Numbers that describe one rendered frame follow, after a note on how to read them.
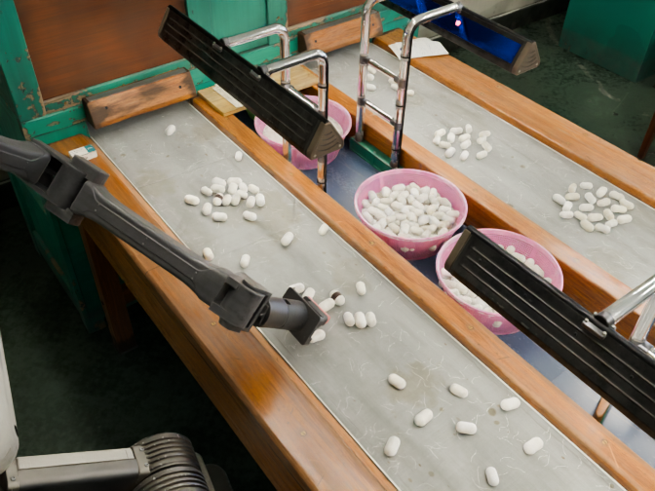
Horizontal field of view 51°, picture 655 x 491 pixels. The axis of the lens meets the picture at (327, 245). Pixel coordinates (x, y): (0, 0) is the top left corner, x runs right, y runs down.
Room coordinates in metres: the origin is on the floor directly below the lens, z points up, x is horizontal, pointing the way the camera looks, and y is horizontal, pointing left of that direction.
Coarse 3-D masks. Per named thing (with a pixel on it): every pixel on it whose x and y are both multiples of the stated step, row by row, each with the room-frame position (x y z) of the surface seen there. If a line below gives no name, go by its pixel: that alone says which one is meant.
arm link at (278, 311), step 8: (272, 296) 0.84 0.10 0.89; (272, 304) 0.81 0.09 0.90; (280, 304) 0.82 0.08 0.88; (264, 312) 0.80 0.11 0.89; (272, 312) 0.80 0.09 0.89; (280, 312) 0.81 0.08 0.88; (288, 312) 0.82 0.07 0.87; (256, 320) 0.80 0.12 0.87; (264, 320) 0.79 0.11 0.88; (272, 320) 0.79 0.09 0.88; (280, 320) 0.80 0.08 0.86
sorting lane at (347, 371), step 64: (128, 128) 1.60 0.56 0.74; (192, 128) 1.61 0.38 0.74; (192, 192) 1.32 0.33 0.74; (256, 256) 1.10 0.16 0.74; (320, 256) 1.10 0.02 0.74; (384, 320) 0.92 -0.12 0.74; (320, 384) 0.76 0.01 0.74; (384, 384) 0.76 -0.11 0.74; (448, 384) 0.77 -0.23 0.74; (448, 448) 0.63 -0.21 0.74; (512, 448) 0.64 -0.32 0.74; (576, 448) 0.64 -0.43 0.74
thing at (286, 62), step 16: (240, 32) 1.40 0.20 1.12; (256, 32) 1.41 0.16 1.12; (272, 32) 1.43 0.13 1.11; (288, 32) 1.46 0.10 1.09; (288, 48) 1.45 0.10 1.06; (272, 64) 1.26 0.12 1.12; (288, 64) 1.27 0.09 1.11; (320, 64) 1.33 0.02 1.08; (256, 80) 1.23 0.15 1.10; (288, 80) 1.45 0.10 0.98; (320, 80) 1.33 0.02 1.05; (304, 96) 1.40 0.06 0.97; (320, 96) 1.33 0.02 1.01; (320, 112) 1.33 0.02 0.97; (288, 144) 1.45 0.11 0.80; (288, 160) 1.45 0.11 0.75; (320, 160) 1.33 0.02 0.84; (320, 176) 1.33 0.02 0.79
